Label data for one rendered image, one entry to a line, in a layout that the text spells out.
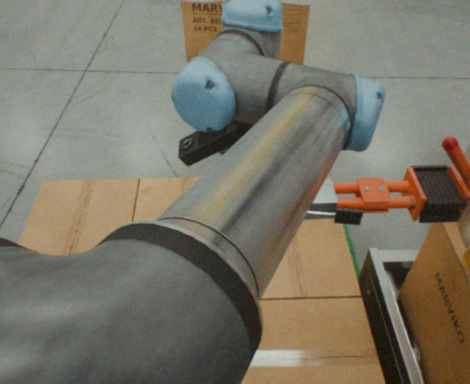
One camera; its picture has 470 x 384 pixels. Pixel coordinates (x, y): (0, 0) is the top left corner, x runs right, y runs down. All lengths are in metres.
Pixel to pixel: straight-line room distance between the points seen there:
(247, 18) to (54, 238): 1.34
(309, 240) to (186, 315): 1.47
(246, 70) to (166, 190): 1.36
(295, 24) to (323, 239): 1.09
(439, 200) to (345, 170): 1.95
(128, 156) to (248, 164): 2.60
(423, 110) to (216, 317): 3.29
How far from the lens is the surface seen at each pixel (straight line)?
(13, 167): 3.03
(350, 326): 1.47
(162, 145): 2.91
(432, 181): 0.87
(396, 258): 1.60
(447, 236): 1.23
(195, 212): 0.23
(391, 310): 1.45
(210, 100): 0.47
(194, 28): 2.30
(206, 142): 0.67
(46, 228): 1.79
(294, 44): 2.30
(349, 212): 0.77
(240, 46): 0.52
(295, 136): 0.33
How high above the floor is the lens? 1.80
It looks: 46 degrees down
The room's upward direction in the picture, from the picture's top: straight up
